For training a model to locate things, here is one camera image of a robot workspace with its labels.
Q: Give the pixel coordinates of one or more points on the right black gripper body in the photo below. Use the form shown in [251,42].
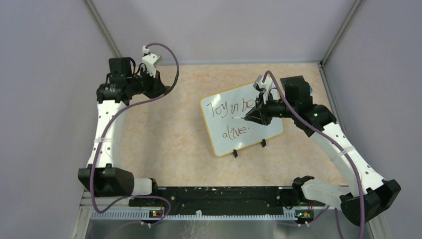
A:
[273,108]

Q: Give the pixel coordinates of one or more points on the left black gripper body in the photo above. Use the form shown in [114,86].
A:
[146,84]

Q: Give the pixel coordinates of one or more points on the yellow-framed whiteboard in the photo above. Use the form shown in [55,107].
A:
[228,135]

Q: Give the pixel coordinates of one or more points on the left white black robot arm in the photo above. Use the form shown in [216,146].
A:
[103,174]

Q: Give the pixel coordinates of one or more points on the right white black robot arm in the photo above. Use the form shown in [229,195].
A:
[366,193]

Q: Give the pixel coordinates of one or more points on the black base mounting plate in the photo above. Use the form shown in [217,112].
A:
[219,201]

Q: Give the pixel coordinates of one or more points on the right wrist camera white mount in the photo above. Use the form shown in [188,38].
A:
[264,87]

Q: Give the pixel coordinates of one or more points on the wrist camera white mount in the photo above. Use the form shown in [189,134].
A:
[150,61]
[264,87]

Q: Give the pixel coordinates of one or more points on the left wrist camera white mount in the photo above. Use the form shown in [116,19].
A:
[150,61]

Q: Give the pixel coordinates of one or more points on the aluminium frame rail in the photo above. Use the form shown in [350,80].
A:
[305,217]

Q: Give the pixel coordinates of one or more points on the white cable duct strip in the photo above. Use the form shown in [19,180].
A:
[146,215]

